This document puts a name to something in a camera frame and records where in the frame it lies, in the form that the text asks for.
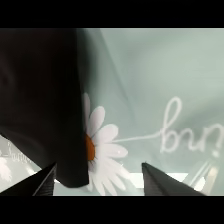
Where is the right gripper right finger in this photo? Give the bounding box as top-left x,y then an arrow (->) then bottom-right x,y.
141,161 -> 205,197

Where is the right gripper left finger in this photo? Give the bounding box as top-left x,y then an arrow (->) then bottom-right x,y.
0,161 -> 58,197

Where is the black garment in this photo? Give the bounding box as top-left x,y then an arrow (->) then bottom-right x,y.
0,27 -> 91,189

